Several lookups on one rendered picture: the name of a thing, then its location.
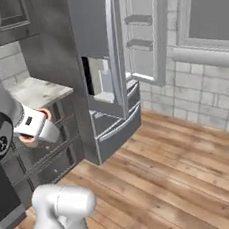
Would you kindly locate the grey steel fridge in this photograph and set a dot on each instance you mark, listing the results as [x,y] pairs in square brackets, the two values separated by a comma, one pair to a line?
[53,59]

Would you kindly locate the grey framed window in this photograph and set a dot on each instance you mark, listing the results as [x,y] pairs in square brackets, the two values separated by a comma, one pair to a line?
[208,8]

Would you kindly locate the dark door shelf bin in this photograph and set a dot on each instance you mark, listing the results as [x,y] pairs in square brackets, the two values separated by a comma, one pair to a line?
[140,44]
[138,19]

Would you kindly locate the dark grey wall cupboard door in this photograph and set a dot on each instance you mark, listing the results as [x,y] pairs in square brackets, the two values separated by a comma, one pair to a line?
[11,17]

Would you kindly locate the open fridge door with shelves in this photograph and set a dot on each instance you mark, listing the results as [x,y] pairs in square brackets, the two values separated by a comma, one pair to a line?
[159,31]

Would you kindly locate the red raw steak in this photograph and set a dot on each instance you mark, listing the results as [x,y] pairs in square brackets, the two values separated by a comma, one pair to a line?
[45,113]

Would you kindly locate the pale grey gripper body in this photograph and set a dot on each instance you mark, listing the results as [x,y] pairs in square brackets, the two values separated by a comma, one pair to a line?
[49,132]

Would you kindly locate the closed grey fridge door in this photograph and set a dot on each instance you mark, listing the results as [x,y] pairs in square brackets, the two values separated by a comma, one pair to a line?
[89,25]

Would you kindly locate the dark glossy base cabinet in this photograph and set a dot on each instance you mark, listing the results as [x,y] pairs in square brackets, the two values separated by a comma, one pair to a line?
[54,160]

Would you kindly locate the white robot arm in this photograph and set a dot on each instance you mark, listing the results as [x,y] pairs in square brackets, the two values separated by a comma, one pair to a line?
[60,206]

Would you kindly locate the grey fridge drawer front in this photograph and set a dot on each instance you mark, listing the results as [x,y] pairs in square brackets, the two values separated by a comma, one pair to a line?
[133,96]
[116,143]

